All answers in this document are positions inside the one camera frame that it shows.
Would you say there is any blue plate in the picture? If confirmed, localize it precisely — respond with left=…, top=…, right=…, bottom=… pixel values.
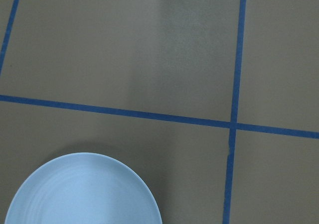
left=5, top=153, right=162, bottom=224

